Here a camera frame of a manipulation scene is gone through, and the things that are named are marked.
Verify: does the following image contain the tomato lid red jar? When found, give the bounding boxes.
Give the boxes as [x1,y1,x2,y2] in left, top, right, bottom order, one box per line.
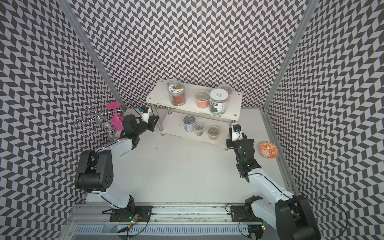
[168,83,186,106]

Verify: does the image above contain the clear tub brown seeds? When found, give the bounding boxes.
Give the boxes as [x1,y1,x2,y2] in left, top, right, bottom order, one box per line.
[166,79,178,87]

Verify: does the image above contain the red tub clear lid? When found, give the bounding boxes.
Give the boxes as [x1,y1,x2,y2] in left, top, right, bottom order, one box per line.
[219,85,234,102]
[196,91,210,109]

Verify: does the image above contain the white lid green label jar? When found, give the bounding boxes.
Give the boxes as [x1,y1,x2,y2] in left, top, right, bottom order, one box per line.
[210,89,229,115]

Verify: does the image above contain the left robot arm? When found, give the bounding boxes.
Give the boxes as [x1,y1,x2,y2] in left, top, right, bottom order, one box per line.
[75,115,160,211]

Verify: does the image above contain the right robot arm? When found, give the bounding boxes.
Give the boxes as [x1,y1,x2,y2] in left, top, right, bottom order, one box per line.
[226,136,322,240]

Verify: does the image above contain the white two-tier shelf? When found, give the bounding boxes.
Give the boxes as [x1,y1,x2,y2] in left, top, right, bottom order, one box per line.
[146,80,243,149]

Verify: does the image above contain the orange patterned bowl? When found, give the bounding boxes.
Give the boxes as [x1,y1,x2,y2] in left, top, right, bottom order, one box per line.
[259,142,279,159]

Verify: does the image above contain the pink plastic cup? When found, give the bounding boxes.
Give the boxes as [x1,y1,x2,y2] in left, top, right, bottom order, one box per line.
[106,102,124,131]

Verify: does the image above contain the red label small tub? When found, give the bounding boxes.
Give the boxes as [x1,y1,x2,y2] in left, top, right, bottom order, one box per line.
[208,126,220,141]

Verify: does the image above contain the purple label tin can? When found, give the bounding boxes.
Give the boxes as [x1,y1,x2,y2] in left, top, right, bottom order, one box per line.
[183,116,195,132]

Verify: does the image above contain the metal cup rack stand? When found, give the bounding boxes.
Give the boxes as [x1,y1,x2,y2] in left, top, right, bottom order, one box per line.
[74,107,123,143]

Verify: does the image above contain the orange label small tub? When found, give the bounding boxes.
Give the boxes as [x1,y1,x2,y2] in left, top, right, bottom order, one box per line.
[194,123,204,136]

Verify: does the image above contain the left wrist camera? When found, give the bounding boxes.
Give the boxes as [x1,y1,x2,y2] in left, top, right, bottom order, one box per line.
[140,106,151,124]

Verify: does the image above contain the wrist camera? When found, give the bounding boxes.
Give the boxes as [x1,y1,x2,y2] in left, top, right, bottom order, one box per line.
[231,123,243,142]
[140,106,151,124]

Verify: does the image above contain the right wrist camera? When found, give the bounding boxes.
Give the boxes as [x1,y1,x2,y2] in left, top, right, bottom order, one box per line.
[231,123,243,142]

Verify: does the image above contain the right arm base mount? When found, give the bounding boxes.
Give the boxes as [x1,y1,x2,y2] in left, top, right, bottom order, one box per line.
[229,196,263,223]

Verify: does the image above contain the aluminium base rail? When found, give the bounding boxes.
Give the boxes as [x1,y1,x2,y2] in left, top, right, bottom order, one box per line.
[58,202,279,240]

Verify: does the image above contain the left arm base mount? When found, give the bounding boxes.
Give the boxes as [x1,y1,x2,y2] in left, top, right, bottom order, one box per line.
[109,206,153,223]

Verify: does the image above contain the aluminium corner post left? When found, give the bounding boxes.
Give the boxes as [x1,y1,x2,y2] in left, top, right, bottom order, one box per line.
[57,0,127,111]

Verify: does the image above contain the aluminium corner post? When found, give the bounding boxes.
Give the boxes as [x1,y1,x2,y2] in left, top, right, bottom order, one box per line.
[57,0,127,111]
[263,0,320,112]

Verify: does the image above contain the aluminium corner post right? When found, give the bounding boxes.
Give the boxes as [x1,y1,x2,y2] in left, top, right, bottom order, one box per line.
[263,0,320,112]

